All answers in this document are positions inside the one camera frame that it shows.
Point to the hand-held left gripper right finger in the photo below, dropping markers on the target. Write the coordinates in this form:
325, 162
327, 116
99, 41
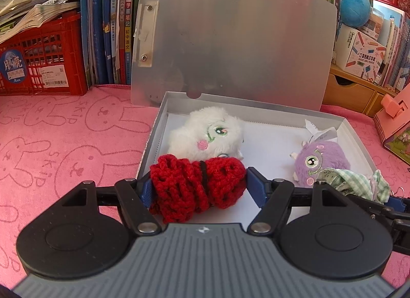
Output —
258, 187

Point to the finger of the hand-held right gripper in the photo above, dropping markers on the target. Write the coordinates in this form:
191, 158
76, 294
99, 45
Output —
398, 204
374, 210

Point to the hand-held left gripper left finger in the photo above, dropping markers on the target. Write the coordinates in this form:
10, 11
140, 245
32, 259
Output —
145, 193

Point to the green checked cloth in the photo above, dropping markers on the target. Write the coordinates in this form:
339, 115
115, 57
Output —
358, 184

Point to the red crocheted cloth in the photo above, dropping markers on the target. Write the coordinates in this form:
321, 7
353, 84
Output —
185, 185

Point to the purple plush toy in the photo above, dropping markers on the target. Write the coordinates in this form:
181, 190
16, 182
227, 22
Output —
320, 160

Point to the white plush toy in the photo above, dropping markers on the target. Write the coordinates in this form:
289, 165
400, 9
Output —
192, 131

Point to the grey file box with lid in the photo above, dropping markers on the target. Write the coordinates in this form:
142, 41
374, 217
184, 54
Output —
224, 44

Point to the black binder clip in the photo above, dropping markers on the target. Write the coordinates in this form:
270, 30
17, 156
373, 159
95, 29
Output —
397, 191

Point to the pink triangular house toy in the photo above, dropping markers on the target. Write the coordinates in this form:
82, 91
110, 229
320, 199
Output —
394, 118

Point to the pink bunny print towel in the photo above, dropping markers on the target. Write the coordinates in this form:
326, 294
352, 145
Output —
64, 144

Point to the wooden drawer organiser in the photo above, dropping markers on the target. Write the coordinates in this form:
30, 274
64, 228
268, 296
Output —
352, 92

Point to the red plastic crate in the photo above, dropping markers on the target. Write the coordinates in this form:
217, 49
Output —
73, 60

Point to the white printed cardboard box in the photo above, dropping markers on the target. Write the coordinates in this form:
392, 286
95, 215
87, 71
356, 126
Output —
362, 51

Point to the row of blue workbooks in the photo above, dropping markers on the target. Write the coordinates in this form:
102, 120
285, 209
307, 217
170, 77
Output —
109, 12

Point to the blue plush ball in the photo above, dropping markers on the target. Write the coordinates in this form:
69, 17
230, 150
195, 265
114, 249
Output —
355, 9

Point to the stack of books and papers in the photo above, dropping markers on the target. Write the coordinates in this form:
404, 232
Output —
32, 3

